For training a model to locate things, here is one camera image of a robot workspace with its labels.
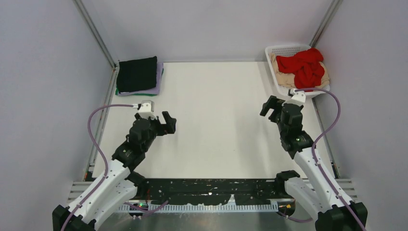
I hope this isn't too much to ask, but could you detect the red t-shirt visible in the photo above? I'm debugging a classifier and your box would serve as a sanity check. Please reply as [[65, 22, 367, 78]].
[[276, 48, 326, 89]]

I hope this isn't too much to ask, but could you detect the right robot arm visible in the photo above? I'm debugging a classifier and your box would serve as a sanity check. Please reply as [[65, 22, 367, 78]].
[[260, 96, 368, 231]]

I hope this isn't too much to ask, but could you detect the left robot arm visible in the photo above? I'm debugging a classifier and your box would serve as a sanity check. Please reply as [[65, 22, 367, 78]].
[[52, 111, 177, 231]]

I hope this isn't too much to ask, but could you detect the beige t-shirt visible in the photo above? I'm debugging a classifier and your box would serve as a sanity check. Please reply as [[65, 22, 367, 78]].
[[269, 53, 330, 89]]

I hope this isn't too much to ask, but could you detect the folded lavender t-shirt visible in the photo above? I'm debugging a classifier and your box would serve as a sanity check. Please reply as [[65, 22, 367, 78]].
[[118, 62, 164, 96]]

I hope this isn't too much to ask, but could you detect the folded green t-shirt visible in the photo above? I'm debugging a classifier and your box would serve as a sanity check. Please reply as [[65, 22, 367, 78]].
[[115, 68, 165, 97]]

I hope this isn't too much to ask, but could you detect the folded black t-shirt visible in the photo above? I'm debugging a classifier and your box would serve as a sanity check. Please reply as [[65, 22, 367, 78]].
[[116, 56, 157, 93]]

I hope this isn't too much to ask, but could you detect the white plastic laundry basket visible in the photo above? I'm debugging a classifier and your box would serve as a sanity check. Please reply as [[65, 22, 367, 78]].
[[265, 44, 330, 98]]

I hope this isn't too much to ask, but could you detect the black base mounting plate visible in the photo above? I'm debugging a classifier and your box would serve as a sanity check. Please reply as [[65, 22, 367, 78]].
[[133, 178, 292, 205]]

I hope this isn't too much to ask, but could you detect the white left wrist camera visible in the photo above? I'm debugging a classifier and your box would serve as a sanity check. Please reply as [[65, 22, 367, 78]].
[[132, 100, 157, 120]]

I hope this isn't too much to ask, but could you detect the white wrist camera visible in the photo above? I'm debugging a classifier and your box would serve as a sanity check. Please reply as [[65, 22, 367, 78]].
[[132, 100, 157, 120], [285, 89, 306, 106]]

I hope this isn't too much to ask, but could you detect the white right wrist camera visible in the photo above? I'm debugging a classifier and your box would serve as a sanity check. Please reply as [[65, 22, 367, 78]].
[[285, 89, 306, 106]]

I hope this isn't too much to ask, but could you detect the white slotted cable duct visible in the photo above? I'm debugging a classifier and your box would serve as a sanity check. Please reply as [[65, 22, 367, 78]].
[[79, 203, 281, 214]]

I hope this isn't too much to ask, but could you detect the aluminium frame rail front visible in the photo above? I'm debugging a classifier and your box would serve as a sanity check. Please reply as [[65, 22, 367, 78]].
[[67, 179, 360, 202]]

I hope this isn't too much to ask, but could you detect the right corner aluminium post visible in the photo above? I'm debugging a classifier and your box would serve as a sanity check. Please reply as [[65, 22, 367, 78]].
[[309, 0, 343, 47]]

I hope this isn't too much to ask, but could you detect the corner aluminium post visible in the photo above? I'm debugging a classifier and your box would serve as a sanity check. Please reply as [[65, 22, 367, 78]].
[[309, 0, 343, 47], [73, 0, 116, 69]]

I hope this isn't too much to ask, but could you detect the left corner aluminium post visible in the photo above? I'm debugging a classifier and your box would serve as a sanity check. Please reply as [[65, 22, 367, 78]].
[[73, 0, 116, 69]]

